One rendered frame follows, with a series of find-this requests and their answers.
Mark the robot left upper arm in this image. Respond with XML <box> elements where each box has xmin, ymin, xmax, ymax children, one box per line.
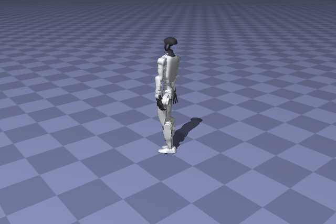
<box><xmin>157</xmin><ymin>57</ymin><xmax>167</xmax><ymax>82</ymax></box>

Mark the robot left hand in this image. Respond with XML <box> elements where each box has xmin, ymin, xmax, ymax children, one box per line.
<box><xmin>156</xmin><ymin>95</ymin><xmax>167</xmax><ymax>111</ymax></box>

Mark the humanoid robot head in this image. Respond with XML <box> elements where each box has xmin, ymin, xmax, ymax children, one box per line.
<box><xmin>164</xmin><ymin>37</ymin><xmax>177</xmax><ymax>57</ymax></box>

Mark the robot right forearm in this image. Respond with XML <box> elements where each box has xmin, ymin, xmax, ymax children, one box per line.
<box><xmin>170</xmin><ymin>76</ymin><xmax>177</xmax><ymax>91</ymax></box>

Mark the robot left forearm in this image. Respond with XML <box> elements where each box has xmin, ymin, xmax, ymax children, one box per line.
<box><xmin>155</xmin><ymin>77</ymin><xmax>162</xmax><ymax>99</ymax></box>

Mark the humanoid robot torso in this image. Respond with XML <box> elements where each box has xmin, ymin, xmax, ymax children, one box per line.
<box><xmin>162</xmin><ymin>54</ymin><xmax>179</xmax><ymax>99</ymax></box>

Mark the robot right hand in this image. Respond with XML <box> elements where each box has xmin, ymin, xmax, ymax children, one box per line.
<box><xmin>171</xmin><ymin>89</ymin><xmax>178</xmax><ymax>104</ymax></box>

